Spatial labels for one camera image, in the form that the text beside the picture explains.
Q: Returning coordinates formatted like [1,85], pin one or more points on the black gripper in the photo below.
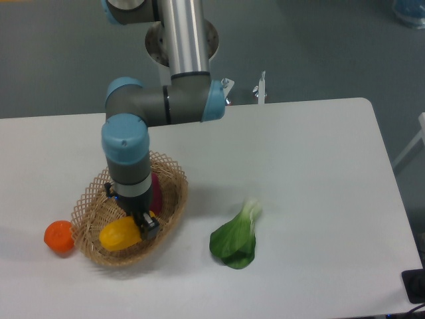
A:
[138,208]

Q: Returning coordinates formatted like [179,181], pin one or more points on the yellow mango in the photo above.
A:
[120,234]

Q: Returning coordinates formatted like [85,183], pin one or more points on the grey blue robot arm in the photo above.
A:
[131,109]

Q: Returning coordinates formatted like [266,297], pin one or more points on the woven wicker basket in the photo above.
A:
[94,210]

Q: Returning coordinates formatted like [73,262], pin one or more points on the purple sweet potato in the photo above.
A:
[157,199]

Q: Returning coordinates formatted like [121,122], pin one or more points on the orange fruit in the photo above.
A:
[58,237]

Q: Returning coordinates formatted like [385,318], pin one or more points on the green bok choy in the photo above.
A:
[234,242]

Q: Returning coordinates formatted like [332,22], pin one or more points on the black device at table edge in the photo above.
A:
[414,285]

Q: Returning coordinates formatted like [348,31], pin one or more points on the blue bag in background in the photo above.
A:
[410,12]

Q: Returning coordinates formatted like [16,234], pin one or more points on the white frame at right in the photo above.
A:
[411,150]

